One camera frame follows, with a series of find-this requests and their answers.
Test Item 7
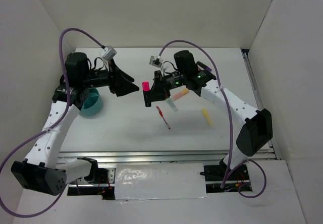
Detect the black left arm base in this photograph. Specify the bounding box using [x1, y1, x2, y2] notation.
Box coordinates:
[75, 157, 116, 186]

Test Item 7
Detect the purple black highlighter marker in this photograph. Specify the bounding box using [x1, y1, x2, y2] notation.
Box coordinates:
[196, 61, 212, 72]

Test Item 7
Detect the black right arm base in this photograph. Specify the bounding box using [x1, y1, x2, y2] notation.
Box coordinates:
[199, 160, 249, 184]

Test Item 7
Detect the red pen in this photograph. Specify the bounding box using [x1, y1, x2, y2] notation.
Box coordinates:
[156, 106, 171, 130]

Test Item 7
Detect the orange pink highlighter marker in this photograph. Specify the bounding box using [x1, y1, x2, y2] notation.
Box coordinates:
[172, 88, 189, 101]

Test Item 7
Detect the pink black highlighter marker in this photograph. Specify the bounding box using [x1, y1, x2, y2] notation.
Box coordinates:
[142, 81, 151, 107]

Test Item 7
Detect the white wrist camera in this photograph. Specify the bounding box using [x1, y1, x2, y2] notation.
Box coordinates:
[101, 45, 117, 61]
[149, 55, 163, 68]

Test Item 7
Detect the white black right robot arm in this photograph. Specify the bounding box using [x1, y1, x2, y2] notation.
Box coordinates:
[142, 50, 273, 180]

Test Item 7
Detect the green highlighter marker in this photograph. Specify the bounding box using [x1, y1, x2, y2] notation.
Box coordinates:
[166, 98, 178, 112]

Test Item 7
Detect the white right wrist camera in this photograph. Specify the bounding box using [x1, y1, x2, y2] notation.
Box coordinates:
[149, 55, 163, 68]

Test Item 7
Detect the teal round desk organizer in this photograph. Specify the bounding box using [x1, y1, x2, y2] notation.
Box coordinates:
[79, 88, 103, 117]

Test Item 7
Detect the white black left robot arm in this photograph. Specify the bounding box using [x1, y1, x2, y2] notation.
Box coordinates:
[11, 52, 139, 196]

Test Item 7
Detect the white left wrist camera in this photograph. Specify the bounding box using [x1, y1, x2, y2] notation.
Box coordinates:
[101, 45, 117, 61]

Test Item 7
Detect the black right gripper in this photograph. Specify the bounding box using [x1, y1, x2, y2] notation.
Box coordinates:
[146, 70, 187, 103]

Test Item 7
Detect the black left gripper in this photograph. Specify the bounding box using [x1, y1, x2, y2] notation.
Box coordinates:
[82, 58, 139, 97]

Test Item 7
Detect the yellow highlighter marker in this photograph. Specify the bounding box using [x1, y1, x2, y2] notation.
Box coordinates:
[201, 109, 214, 128]

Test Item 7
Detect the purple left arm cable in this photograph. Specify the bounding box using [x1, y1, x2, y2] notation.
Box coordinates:
[0, 28, 108, 218]

